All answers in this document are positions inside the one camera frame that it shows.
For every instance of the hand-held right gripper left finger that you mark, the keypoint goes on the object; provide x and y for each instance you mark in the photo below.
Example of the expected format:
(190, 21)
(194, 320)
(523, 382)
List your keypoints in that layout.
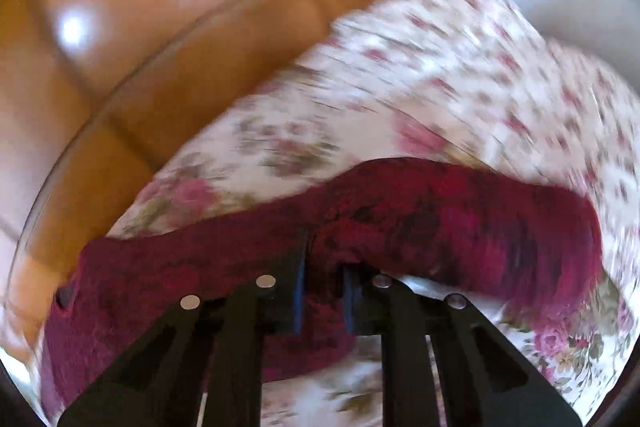
(298, 302)

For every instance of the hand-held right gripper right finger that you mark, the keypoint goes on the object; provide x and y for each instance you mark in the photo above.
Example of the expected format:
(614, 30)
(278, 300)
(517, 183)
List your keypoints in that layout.
(350, 302)

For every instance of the maroon knitted garment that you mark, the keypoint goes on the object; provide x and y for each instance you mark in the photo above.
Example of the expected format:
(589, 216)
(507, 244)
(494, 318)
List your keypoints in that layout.
(450, 217)

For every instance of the floral bed sheet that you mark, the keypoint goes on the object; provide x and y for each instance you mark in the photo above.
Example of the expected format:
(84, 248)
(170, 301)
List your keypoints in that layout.
(400, 97)

